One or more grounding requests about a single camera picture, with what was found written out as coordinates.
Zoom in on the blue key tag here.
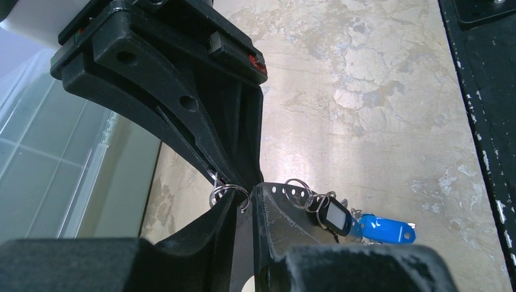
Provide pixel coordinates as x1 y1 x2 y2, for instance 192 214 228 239
352 213 417 245

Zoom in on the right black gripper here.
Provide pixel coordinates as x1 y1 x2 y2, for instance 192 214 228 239
50 1 268 188

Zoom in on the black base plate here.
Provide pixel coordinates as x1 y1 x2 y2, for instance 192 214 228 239
439 1 515 282

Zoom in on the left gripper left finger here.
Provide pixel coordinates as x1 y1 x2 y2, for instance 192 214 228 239
1 193 238 291

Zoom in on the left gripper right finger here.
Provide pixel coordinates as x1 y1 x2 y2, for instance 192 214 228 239
250 182 458 292

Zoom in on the black key tag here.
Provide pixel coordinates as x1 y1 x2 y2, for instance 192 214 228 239
307 195 353 237

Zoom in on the clear plastic storage box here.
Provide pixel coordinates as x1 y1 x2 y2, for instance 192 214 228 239
1 49 160 242

